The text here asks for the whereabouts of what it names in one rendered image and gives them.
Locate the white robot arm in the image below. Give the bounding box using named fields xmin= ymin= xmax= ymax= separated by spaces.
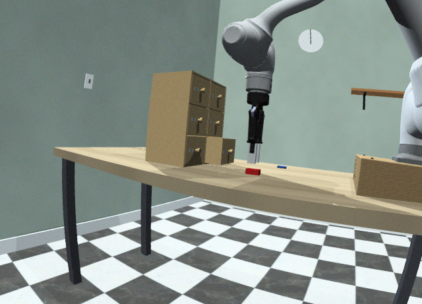
xmin=222 ymin=0 xmax=422 ymax=166

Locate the red nine-volt battery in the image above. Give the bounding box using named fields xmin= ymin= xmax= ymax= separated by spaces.
xmin=245 ymin=168 xmax=261 ymax=175

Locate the brown wooden drawer front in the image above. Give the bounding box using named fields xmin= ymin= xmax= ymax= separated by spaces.
xmin=185 ymin=135 xmax=206 ymax=165
xmin=190 ymin=74 xmax=210 ymax=106
xmin=210 ymin=82 xmax=226 ymax=111
xmin=205 ymin=137 xmax=235 ymax=165
xmin=207 ymin=109 xmax=224 ymax=136
xmin=187 ymin=104 xmax=208 ymax=135

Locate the small wooden chest of drawers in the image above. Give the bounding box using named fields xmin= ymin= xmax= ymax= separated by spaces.
xmin=145 ymin=71 xmax=226 ymax=167

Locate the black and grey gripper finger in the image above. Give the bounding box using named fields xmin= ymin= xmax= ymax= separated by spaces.
xmin=247 ymin=107 xmax=262 ymax=164
xmin=256 ymin=111 xmax=264 ymax=163

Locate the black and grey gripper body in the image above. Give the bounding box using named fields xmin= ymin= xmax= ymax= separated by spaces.
xmin=247 ymin=91 xmax=269 ymax=120

